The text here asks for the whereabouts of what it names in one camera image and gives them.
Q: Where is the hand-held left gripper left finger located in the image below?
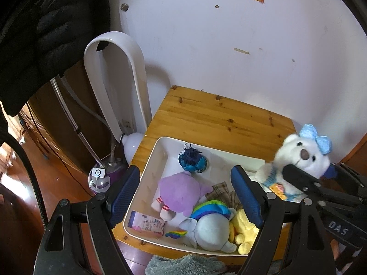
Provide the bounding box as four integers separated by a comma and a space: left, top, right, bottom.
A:
34, 165, 142, 275

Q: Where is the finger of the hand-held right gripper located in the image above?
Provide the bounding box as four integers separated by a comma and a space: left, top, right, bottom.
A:
327, 163, 367, 197
282, 165, 367, 207

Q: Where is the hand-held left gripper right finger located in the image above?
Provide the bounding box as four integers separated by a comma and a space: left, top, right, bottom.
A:
231, 165, 336, 275

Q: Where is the white bear plush blue bow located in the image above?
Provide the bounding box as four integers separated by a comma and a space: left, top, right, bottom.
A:
255, 124, 333, 201

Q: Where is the yellow plush toy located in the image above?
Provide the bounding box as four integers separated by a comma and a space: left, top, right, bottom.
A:
231, 209, 260, 255

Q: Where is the pink tissue packet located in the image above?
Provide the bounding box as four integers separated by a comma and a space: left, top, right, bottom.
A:
128, 210, 167, 237

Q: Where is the blue rainbow pony plush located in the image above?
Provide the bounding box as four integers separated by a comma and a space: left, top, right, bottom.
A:
165, 200, 238, 253

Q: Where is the white plastic storage bin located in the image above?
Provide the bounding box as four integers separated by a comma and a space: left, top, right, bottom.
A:
123, 137, 291, 257

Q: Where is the round blue patterned pouch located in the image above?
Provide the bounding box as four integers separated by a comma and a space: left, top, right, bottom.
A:
178, 143, 208, 174

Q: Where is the plaid fabric piece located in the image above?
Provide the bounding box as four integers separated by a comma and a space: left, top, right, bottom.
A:
204, 182, 243, 211

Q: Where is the purple garment steamer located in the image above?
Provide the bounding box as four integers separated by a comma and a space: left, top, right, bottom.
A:
50, 74, 128, 197

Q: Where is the purple plush toy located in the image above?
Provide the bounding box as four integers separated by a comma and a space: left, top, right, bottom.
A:
151, 170, 214, 220

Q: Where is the grey fluffy cloth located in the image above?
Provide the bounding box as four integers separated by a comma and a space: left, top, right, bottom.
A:
145, 254, 227, 275

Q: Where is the brown wooden cabinet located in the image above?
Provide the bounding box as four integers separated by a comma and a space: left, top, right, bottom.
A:
17, 60, 127, 175

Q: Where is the white bladeless fan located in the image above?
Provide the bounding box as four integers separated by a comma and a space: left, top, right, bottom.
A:
84, 31, 151, 161

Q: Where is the black padded jacket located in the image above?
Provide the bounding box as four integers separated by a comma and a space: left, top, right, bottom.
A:
0, 0, 111, 144

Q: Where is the brown wooden wall panel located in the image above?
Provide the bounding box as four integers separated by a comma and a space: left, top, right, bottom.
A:
341, 137, 367, 165

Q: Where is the black cable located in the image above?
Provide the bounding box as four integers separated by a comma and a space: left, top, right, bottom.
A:
0, 133, 49, 231

